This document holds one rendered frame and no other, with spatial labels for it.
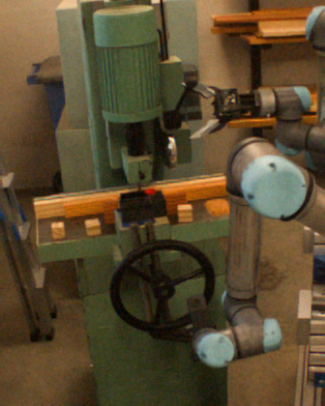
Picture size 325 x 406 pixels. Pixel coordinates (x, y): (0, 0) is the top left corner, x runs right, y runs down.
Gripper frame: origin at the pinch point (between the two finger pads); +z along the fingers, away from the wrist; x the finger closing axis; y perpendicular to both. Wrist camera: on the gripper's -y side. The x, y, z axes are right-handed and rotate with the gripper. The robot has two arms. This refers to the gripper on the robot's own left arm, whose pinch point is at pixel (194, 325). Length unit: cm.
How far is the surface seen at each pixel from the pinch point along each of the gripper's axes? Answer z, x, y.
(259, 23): 176, 91, -133
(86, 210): 24, -23, -38
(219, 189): 25.4, 18.9, -35.9
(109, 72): 0, -8, -72
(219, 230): 14.4, 14.3, -23.6
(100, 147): 35, -14, -58
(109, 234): 11.6, -17.2, -29.0
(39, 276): 121, -52, -19
